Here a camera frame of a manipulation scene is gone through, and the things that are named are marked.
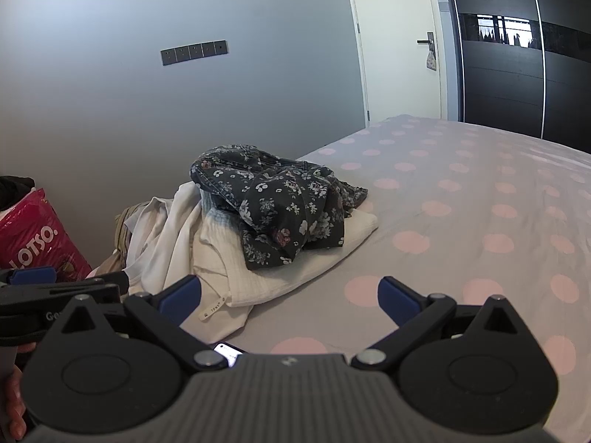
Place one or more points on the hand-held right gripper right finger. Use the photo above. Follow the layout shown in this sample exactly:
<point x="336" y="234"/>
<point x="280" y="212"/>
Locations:
<point x="398" y="299"/>

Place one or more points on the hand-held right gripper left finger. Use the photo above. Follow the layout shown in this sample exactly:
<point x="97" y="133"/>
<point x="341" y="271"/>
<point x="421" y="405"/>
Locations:
<point x="181" y="299"/>

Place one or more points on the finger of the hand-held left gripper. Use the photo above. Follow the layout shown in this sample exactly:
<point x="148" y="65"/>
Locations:
<point x="113" y="279"/>
<point x="32" y="275"/>

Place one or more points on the dark floral pants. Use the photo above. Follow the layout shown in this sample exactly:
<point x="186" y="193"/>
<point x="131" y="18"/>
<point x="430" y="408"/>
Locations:
<point x="286" y="203"/>

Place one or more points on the person's left hand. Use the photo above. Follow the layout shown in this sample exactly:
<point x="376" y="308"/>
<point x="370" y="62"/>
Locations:
<point x="12" y="406"/>

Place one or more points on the beige garment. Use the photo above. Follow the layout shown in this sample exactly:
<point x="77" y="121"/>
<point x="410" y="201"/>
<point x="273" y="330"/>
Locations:
<point x="121" y="240"/>

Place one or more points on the pink plastic bag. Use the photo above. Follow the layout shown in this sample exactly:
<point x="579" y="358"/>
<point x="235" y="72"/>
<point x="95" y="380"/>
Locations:
<point x="37" y="235"/>

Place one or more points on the white smooth garment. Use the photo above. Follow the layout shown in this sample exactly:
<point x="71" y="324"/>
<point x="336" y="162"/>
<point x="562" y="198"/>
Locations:
<point x="161" y="240"/>

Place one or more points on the smartphone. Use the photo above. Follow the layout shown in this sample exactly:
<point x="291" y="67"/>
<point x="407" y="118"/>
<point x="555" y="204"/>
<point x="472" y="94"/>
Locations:
<point x="226" y="353"/>

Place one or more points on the black cloth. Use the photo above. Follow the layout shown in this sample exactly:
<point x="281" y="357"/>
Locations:
<point x="11" y="189"/>

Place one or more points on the white textured garment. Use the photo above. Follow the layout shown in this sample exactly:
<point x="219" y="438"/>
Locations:
<point x="314" y="263"/>

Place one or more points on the pink polka dot bed sheet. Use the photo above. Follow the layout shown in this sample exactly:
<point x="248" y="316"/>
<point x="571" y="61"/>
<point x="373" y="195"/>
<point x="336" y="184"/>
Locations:
<point x="461" y="194"/>

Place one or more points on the dark wardrobe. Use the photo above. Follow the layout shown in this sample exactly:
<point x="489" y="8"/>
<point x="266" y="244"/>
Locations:
<point x="503" y="92"/>

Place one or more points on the small hanging pouch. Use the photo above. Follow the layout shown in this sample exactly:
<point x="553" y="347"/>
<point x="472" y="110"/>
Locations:
<point x="431" y="61"/>

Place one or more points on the white door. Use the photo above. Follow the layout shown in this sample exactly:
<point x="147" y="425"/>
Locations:
<point x="397" y="55"/>

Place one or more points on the grey wall switch panel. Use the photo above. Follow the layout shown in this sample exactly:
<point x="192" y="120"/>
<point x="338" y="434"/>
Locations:
<point x="194" y="52"/>

